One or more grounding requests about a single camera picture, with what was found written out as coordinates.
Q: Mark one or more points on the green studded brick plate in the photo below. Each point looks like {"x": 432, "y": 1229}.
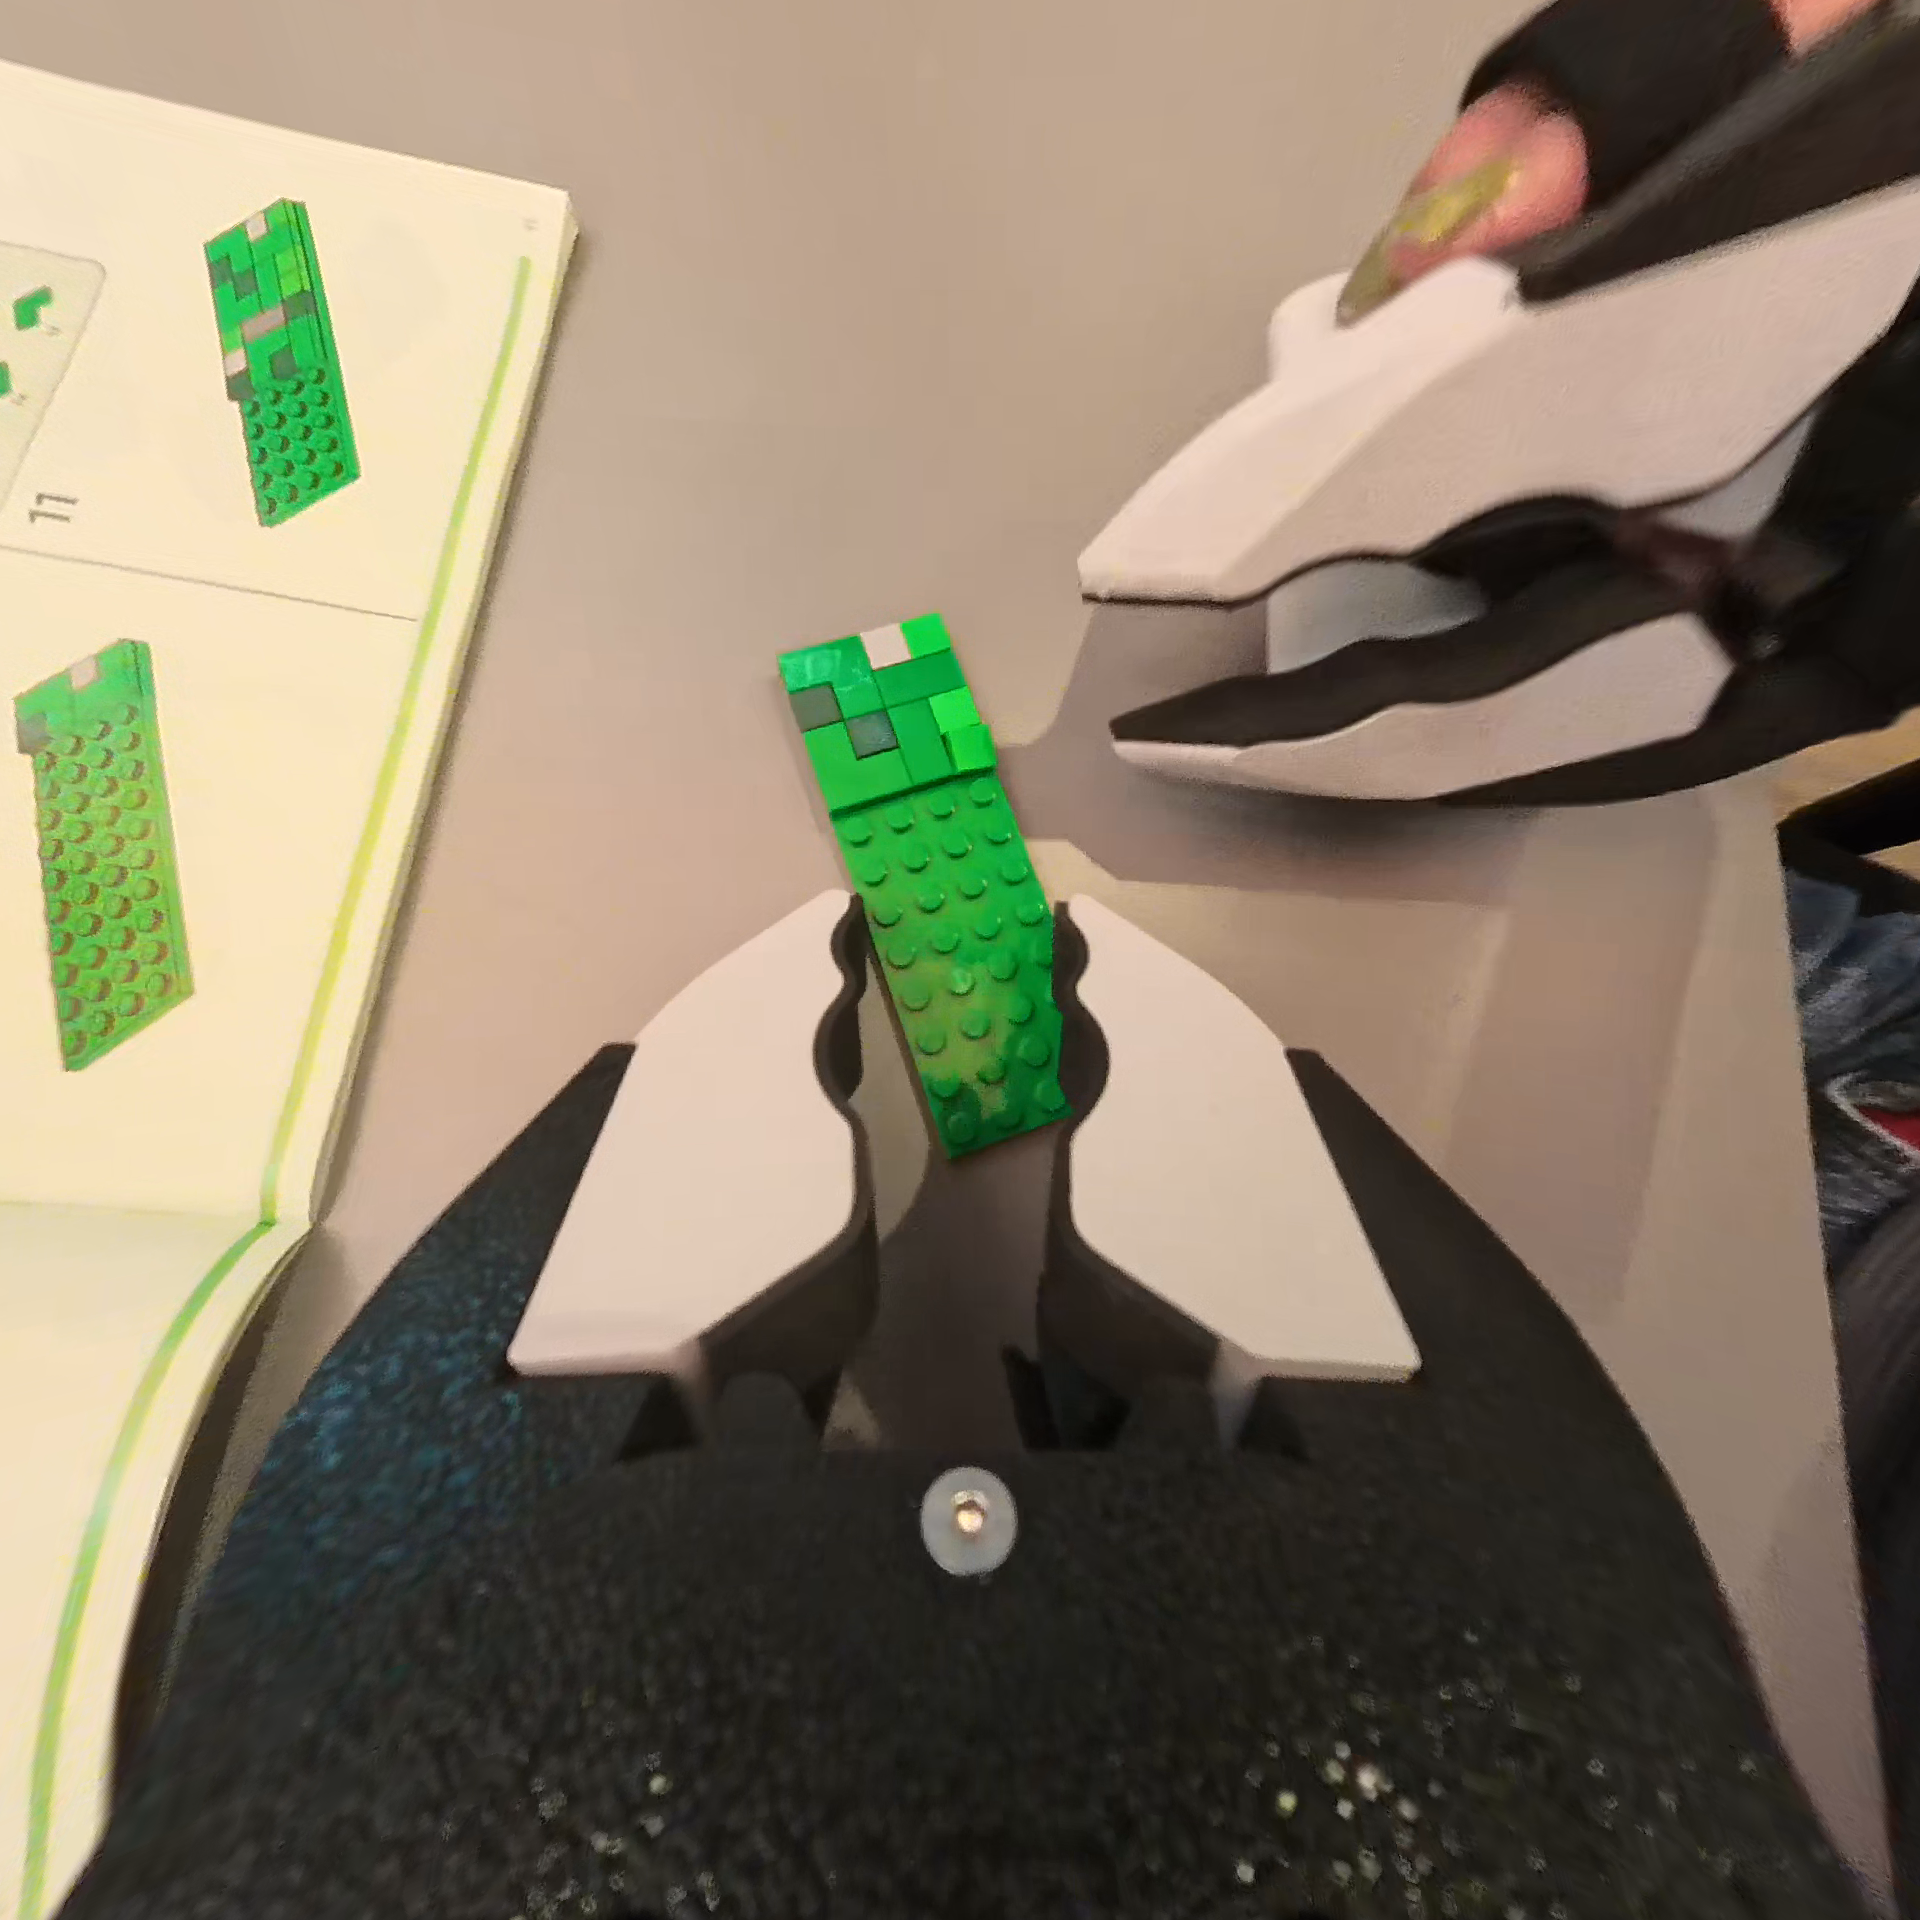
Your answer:
{"x": 944, "y": 900}

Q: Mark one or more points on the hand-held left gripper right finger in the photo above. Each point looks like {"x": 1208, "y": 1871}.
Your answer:
{"x": 1232, "y": 1200}

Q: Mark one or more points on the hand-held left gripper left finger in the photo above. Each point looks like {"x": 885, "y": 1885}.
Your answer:
{"x": 693, "y": 1200}

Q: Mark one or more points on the building instruction booklet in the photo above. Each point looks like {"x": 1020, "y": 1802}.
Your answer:
{"x": 210, "y": 601}

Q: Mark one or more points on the person's leg in jeans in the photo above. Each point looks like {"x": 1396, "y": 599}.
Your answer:
{"x": 1859, "y": 1020}

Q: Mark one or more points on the person's right hand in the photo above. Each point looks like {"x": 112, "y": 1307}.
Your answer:
{"x": 1622, "y": 119}

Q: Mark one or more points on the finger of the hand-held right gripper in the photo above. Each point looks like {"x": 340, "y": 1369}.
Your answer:
{"x": 1442, "y": 722}
{"x": 1503, "y": 421}

